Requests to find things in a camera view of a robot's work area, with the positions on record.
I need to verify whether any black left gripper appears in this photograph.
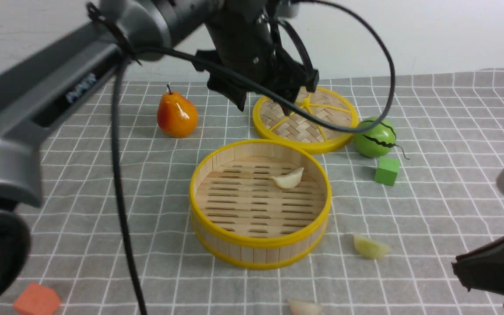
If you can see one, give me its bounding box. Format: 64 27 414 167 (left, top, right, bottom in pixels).
196 0 319 116

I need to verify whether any pale green dumpling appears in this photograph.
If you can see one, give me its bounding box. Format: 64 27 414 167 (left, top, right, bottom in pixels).
353 234 391 260

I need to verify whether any pinkish white dumpling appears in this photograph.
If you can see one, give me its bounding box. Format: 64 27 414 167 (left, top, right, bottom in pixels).
288 299 323 315

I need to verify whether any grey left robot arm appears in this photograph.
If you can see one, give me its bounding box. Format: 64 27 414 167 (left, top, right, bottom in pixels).
0 0 319 296

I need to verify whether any yellow woven steamer lid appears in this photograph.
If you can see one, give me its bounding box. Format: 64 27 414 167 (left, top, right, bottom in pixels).
252 87 359 155

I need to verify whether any yellow bamboo steamer tray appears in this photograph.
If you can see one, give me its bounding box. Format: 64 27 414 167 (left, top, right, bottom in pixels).
189 139 332 270

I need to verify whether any orange toy pear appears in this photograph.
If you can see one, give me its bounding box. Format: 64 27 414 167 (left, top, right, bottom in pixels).
157 84 199 138

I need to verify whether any green toy watermelon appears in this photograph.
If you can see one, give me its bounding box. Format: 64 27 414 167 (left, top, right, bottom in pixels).
353 119 410 160

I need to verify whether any green wooden cube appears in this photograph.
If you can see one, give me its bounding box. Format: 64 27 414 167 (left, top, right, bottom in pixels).
374 156 401 187

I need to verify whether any orange wooden block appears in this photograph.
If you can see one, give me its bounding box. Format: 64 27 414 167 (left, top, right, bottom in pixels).
13 282 61 315

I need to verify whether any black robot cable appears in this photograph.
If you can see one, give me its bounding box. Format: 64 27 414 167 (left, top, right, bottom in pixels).
87 0 397 315

